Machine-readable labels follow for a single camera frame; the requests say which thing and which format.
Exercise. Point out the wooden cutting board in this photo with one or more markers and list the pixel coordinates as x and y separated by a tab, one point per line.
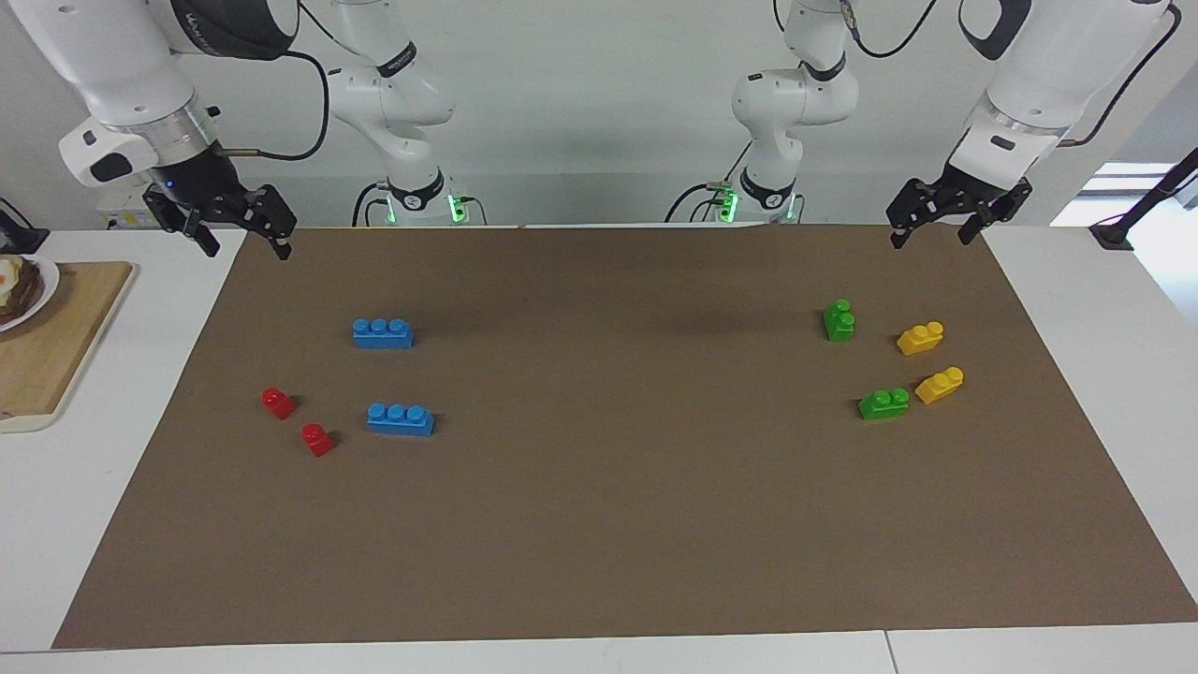
56	356

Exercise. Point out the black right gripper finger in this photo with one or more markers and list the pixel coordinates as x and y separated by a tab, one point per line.
178	217
271	213

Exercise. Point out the white box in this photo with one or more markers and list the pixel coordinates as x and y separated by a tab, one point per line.
126	217

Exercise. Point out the yellow two-stud brick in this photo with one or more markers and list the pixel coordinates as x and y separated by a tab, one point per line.
920	339
940	386

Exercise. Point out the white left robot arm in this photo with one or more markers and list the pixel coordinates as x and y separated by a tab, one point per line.
1048	75

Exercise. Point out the toast with egg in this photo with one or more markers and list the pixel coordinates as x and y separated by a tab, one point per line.
14	285

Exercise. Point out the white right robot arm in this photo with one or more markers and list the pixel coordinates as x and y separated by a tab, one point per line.
103	65

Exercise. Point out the green two-stud brick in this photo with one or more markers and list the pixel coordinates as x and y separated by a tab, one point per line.
883	404
839	322

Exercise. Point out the black clamp mount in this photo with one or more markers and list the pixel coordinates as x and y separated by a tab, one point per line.
14	234

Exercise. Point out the red one-stud brick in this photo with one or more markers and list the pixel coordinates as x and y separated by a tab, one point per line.
317	440
278	403

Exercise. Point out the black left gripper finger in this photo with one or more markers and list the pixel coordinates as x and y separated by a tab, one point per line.
917	201
1000	208

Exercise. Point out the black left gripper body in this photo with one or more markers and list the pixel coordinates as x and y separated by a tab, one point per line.
969	190

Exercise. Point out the white plate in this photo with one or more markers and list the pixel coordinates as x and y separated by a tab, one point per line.
45	285

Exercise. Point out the blue three-stud brick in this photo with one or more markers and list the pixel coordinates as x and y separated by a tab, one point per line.
401	421
383	335

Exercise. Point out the black camera stand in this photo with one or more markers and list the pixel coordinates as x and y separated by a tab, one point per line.
1146	201

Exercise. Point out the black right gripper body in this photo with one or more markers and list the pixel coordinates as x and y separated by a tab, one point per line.
201	183

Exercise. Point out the brown table mat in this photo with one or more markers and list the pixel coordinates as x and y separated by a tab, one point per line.
608	487

